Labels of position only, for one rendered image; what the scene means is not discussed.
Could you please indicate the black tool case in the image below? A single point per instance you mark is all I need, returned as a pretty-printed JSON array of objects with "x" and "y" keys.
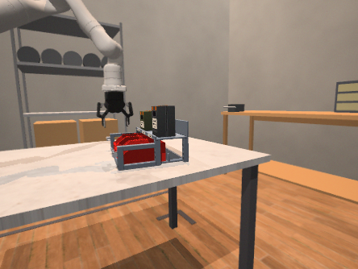
[{"x": 163, "y": 121}]

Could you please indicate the grey metal shelf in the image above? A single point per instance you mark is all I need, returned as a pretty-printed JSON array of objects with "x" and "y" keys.
[{"x": 181, "y": 132}]

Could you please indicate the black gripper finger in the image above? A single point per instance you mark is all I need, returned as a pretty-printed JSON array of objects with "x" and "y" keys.
[
  {"x": 100, "y": 105},
  {"x": 129, "y": 105}
]

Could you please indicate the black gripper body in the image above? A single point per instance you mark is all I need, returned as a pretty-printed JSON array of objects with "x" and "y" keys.
[{"x": 114, "y": 98}]

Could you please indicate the olive green tool case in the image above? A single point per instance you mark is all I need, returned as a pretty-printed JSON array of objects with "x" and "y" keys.
[{"x": 146, "y": 120}]

